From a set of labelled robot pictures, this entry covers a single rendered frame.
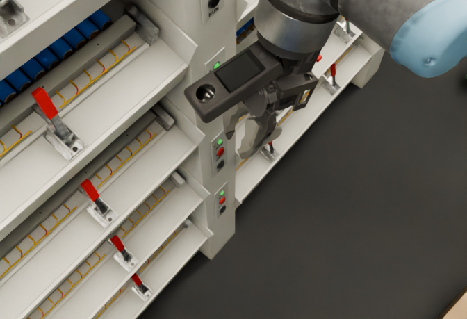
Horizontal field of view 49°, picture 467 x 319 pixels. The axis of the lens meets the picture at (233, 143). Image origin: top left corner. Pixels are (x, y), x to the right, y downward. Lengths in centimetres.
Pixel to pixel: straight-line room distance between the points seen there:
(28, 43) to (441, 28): 34
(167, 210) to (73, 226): 25
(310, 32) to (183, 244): 70
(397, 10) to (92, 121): 35
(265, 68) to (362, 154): 91
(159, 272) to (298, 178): 49
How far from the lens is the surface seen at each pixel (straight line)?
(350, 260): 134
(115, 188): 79
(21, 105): 60
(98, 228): 77
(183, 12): 60
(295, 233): 134
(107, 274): 95
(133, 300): 113
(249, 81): 60
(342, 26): 123
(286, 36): 57
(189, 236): 116
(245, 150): 71
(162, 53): 67
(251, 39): 90
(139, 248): 96
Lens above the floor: 124
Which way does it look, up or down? 58 degrees down
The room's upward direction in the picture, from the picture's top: straight up
